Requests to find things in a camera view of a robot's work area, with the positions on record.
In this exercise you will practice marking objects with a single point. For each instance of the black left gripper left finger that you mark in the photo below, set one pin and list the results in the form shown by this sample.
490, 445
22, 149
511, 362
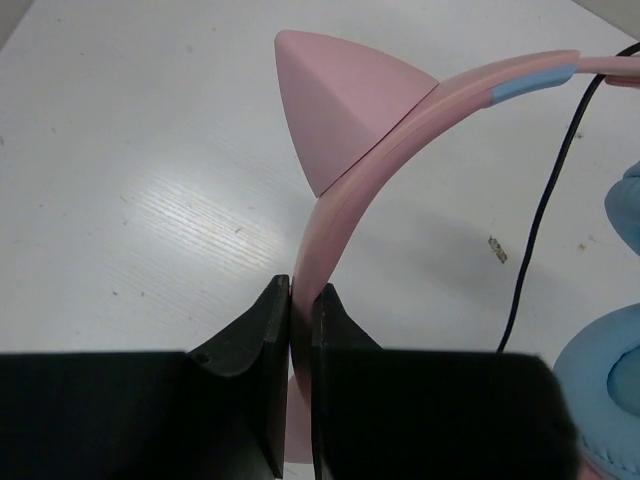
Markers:
215, 412

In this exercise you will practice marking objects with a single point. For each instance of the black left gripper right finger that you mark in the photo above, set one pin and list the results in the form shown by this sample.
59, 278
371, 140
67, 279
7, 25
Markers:
410, 414

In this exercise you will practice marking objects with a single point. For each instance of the pink blue cat-ear headphones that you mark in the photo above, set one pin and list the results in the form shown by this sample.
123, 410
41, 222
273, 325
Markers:
356, 116

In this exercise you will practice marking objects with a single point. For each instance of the small grey sticker scrap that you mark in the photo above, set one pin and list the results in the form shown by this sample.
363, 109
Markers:
497, 249

